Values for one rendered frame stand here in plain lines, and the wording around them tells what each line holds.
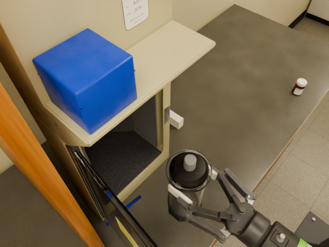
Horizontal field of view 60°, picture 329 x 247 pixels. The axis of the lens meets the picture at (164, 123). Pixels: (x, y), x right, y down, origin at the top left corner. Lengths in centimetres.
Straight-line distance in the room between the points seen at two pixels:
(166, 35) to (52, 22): 24
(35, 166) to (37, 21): 19
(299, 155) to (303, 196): 33
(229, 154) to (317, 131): 157
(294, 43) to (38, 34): 139
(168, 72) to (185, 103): 72
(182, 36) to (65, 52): 25
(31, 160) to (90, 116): 10
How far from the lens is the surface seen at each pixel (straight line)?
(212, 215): 67
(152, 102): 81
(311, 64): 156
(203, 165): 67
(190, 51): 56
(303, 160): 237
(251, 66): 144
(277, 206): 213
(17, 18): 42
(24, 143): 39
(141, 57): 54
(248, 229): 66
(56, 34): 45
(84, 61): 41
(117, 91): 42
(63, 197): 53
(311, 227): 214
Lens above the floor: 186
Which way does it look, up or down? 53 degrees down
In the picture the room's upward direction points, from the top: straight up
